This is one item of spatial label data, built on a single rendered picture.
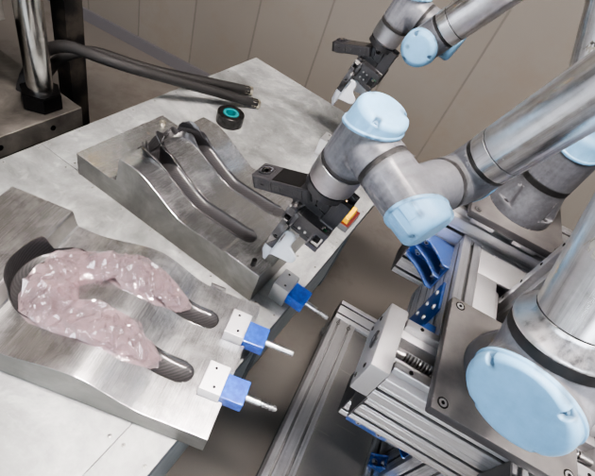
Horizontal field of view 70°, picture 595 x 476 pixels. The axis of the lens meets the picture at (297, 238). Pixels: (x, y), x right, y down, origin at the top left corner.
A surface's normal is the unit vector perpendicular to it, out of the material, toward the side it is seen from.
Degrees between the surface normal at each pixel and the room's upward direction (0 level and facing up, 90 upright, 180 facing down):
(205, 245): 90
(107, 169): 0
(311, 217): 11
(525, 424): 97
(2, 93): 0
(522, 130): 89
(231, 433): 0
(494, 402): 97
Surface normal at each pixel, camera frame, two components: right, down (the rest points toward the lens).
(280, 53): -0.40, 0.59
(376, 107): 0.39, -0.50
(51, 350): 0.04, -0.72
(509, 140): -0.81, 0.20
